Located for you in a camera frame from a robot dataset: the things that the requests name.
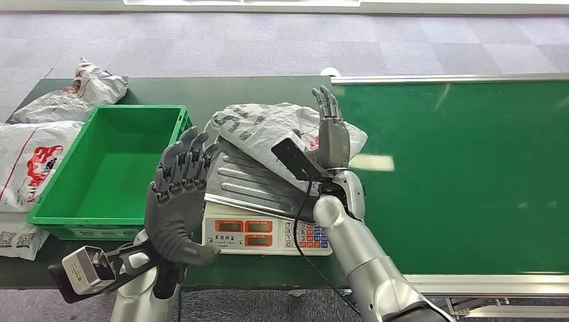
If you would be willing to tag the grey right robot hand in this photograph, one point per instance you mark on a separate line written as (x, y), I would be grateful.
(333, 146)

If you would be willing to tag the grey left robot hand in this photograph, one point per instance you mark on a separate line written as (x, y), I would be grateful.
(175, 222)

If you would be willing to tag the white printed plastic mailer package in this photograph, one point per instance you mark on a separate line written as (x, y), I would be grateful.
(262, 124)

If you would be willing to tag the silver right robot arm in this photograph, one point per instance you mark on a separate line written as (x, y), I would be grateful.
(369, 266)

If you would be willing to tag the white package with QR labels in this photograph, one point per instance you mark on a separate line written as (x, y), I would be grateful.
(22, 240)

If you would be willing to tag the crumpled white mailer package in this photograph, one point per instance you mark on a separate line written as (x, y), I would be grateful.
(93, 86)

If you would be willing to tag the white package with red print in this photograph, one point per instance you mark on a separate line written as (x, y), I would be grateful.
(26, 146)

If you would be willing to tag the white round knob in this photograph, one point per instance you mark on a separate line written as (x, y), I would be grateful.
(329, 71)

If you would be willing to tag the green plastic crate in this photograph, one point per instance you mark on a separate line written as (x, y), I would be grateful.
(106, 177)

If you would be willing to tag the ribbed steel tray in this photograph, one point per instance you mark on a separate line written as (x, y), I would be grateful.
(249, 177)

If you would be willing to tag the white electronic scale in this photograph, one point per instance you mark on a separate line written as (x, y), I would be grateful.
(266, 240)

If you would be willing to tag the black right camera bracket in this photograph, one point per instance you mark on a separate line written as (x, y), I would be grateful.
(295, 157)

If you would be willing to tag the black camera bracket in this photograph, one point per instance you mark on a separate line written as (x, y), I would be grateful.
(295, 157)
(57, 280)

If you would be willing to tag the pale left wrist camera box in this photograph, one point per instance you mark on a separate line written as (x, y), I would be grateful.
(80, 271)

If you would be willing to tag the aluminium conveyor frame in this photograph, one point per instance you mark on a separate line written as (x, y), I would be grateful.
(444, 78)

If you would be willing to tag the black left camera bracket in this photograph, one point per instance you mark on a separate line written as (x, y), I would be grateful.
(57, 280)

